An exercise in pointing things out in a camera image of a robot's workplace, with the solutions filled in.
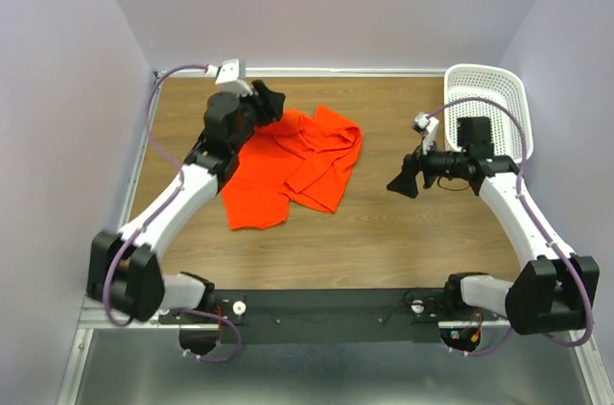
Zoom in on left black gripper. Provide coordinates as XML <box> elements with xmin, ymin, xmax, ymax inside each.
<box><xmin>228</xmin><ymin>81</ymin><xmax>285</xmax><ymax>154</ymax></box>

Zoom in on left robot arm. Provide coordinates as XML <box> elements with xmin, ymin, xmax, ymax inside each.
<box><xmin>86</xmin><ymin>80</ymin><xmax>285</xmax><ymax>323</ymax></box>

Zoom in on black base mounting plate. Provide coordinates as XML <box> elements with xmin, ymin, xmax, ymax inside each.
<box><xmin>159</xmin><ymin>288</ymin><xmax>497</xmax><ymax>353</ymax></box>

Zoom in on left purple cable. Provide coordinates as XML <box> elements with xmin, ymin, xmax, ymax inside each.
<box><xmin>103</xmin><ymin>62</ymin><xmax>242</xmax><ymax>364</ymax></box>

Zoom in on orange t-shirt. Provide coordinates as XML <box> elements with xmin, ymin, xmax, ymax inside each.
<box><xmin>222</xmin><ymin>106</ymin><xmax>363</xmax><ymax>230</ymax></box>

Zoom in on aluminium frame rail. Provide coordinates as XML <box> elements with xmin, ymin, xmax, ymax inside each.
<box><xmin>60</xmin><ymin>77</ymin><xmax>613</xmax><ymax>404</ymax></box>

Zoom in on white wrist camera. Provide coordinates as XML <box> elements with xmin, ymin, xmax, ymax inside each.
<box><xmin>413</xmin><ymin>112</ymin><xmax>439</xmax><ymax>155</ymax></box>
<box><xmin>205</xmin><ymin>59</ymin><xmax>251</xmax><ymax>96</ymax></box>

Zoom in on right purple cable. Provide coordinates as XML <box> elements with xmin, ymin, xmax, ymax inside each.
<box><xmin>421</xmin><ymin>96</ymin><xmax>596</xmax><ymax>357</ymax></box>

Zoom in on purple cable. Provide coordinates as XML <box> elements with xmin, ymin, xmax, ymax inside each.
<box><xmin>103</xmin><ymin>62</ymin><xmax>242</xmax><ymax>364</ymax></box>
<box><xmin>421</xmin><ymin>96</ymin><xmax>596</xmax><ymax>357</ymax></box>

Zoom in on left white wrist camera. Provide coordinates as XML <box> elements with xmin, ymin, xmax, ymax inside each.
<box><xmin>205</xmin><ymin>59</ymin><xmax>251</xmax><ymax>96</ymax></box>

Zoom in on white perforated plastic basket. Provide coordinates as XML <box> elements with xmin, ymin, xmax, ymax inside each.
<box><xmin>443</xmin><ymin>63</ymin><xmax>533</xmax><ymax>164</ymax></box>

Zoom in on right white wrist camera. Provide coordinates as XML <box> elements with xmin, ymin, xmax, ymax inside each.
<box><xmin>413</xmin><ymin>112</ymin><xmax>439</xmax><ymax>155</ymax></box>

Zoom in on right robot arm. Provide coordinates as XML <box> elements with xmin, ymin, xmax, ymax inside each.
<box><xmin>387</xmin><ymin>113</ymin><xmax>600</xmax><ymax>335</ymax></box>

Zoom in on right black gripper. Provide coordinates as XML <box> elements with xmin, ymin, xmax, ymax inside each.
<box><xmin>386</xmin><ymin>133</ymin><xmax>467</xmax><ymax>199</ymax></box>

